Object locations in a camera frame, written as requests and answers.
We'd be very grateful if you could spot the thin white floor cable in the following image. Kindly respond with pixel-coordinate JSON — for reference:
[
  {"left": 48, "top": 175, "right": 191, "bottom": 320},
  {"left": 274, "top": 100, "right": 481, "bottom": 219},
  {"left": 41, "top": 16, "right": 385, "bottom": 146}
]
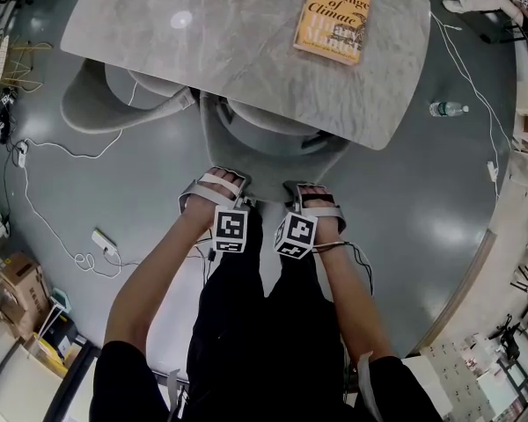
[{"left": 429, "top": 10, "right": 513, "bottom": 201}]

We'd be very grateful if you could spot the grey marble table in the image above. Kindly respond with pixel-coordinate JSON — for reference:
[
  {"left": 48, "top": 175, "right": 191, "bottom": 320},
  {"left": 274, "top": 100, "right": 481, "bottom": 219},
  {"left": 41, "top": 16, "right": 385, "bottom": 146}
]
[{"left": 60, "top": 0, "right": 433, "bottom": 151}]

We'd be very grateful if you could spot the yellow wooden stick rack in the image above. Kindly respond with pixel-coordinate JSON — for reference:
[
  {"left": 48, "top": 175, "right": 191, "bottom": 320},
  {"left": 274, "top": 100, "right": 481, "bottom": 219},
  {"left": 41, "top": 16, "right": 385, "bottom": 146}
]
[{"left": 0, "top": 33, "right": 54, "bottom": 95}]

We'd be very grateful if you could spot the long white floor cable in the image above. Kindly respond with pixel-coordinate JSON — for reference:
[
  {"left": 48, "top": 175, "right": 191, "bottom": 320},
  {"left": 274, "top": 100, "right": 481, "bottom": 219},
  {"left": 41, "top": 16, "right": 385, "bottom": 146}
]
[{"left": 8, "top": 81, "right": 140, "bottom": 278}]

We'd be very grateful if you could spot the person's right forearm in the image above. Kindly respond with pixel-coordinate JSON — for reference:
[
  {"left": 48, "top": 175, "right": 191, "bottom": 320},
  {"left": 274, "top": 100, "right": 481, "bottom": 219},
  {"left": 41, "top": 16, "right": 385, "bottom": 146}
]
[{"left": 308, "top": 235, "right": 398, "bottom": 365}]

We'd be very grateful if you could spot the person's left forearm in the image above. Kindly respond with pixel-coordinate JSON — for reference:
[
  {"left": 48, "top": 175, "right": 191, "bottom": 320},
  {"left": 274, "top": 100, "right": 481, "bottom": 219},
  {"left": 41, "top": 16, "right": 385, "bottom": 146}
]
[{"left": 102, "top": 217, "right": 216, "bottom": 352}]

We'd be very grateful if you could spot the person's black clothing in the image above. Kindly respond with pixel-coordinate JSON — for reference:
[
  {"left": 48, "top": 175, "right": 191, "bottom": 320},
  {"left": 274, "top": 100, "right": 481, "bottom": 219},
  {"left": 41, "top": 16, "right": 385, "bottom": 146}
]
[{"left": 89, "top": 207, "right": 444, "bottom": 422}]

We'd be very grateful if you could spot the clear plastic water bottle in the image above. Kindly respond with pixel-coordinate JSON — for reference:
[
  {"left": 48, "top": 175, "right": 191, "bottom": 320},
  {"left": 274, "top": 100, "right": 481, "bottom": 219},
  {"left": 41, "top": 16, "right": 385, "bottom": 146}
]
[{"left": 429, "top": 100, "right": 471, "bottom": 119}]

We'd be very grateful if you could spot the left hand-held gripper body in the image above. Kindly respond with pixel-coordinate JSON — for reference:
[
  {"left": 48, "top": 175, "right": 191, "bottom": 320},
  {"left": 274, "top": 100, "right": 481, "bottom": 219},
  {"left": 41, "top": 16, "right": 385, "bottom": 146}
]
[{"left": 177, "top": 166, "right": 253, "bottom": 254}]

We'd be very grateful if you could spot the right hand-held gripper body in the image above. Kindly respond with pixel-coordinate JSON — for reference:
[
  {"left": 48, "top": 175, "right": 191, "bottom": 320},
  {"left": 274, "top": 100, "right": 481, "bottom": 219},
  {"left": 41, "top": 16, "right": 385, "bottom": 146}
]
[{"left": 273, "top": 179, "right": 348, "bottom": 260}]

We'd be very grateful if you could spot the person's right hand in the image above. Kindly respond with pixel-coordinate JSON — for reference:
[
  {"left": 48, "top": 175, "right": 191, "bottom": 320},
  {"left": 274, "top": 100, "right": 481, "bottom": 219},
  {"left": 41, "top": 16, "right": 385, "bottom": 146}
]
[{"left": 298, "top": 184, "right": 345, "bottom": 242}]

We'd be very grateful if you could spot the grey upholstered chair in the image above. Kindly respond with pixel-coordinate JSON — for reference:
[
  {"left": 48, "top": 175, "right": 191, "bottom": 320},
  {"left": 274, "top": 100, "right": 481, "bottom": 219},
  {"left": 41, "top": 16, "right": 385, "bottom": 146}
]
[
  {"left": 60, "top": 57, "right": 195, "bottom": 136},
  {"left": 198, "top": 90, "right": 354, "bottom": 202}
]

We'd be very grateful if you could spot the person's left hand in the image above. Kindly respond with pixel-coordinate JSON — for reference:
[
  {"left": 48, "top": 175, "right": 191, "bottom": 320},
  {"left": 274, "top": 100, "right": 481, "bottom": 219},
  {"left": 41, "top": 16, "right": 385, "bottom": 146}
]
[{"left": 185, "top": 168, "right": 239, "bottom": 236}]

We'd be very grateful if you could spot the white charger block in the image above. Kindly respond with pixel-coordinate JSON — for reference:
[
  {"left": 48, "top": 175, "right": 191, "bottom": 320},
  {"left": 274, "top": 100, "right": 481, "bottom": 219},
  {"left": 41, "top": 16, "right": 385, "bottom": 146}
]
[{"left": 13, "top": 140, "right": 29, "bottom": 169}]

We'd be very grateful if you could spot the orange paperback book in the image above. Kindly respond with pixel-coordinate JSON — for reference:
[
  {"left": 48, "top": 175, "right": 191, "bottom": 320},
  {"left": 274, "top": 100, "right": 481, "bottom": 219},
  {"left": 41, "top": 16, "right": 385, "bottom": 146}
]
[{"left": 291, "top": 0, "right": 372, "bottom": 67}]

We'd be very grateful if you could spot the white power strip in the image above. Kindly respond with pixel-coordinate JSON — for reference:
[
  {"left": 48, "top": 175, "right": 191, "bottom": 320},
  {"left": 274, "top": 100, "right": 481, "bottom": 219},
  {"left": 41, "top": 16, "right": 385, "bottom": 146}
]
[{"left": 91, "top": 228, "right": 120, "bottom": 255}]

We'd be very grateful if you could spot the brown cardboard box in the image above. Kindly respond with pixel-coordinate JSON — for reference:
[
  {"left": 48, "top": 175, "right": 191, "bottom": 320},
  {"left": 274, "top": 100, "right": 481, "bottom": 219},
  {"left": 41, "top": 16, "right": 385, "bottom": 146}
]
[{"left": 0, "top": 251, "right": 50, "bottom": 327}]

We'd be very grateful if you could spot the teal square box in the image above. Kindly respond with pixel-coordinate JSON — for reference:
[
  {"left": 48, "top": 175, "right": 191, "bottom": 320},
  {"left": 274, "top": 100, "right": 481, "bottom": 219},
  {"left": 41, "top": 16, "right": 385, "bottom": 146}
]
[{"left": 49, "top": 287, "right": 73, "bottom": 312}]

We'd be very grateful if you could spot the thin gripper cable bundle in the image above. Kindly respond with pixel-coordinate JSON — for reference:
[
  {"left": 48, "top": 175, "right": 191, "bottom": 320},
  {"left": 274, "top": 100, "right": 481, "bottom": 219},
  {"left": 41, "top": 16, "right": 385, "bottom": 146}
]
[{"left": 312, "top": 240, "right": 376, "bottom": 297}]

